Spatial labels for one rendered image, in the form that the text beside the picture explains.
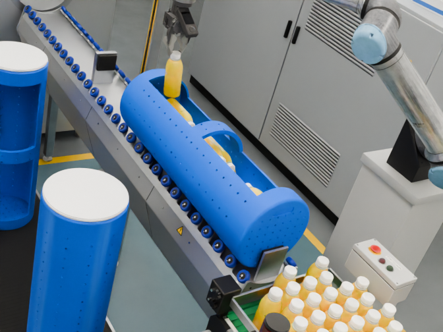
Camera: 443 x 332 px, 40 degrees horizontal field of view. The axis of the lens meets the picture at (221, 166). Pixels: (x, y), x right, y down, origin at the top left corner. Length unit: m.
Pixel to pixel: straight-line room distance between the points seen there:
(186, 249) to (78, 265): 0.39
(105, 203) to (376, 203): 1.17
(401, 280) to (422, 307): 1.80
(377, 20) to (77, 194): 1.10
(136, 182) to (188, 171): 0.40
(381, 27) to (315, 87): 2.05
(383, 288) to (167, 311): 1.40
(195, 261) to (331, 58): 2.10
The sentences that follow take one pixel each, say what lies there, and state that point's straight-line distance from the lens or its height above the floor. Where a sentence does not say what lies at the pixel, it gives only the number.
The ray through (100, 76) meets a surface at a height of 0.97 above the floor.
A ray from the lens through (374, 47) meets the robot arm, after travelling 2.01.
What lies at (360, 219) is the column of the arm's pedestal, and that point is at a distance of 2.72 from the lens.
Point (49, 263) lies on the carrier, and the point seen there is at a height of 0.82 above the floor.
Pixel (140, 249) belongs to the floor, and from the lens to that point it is 3.45.
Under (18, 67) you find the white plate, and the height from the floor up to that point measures 1.04.
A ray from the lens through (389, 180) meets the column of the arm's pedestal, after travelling 2.56.
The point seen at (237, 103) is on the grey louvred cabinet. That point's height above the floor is 0.21.
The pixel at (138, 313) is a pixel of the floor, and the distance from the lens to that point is 3.12.
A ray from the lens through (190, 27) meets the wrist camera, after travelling 2.26.
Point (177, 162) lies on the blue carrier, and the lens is 2.15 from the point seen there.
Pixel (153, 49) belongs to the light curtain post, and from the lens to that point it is 3.17.
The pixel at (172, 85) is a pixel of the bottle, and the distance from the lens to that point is 2.40.
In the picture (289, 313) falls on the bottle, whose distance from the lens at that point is 1.82.
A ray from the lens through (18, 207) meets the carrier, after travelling 3.36.
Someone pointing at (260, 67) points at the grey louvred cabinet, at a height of 0.58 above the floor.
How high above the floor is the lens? 2.28
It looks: 32 degrees down
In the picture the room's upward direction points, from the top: 16 degrees clockwise
